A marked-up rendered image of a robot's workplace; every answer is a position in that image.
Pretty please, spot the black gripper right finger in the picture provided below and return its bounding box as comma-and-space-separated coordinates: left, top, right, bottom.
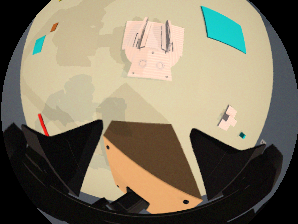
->
189, 128, 266, 201

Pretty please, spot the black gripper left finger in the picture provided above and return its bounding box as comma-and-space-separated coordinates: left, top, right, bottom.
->
21, 120, 104, 197

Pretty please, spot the cyan flat square tile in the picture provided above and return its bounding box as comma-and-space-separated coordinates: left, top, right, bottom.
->
33, 35, 47, 55

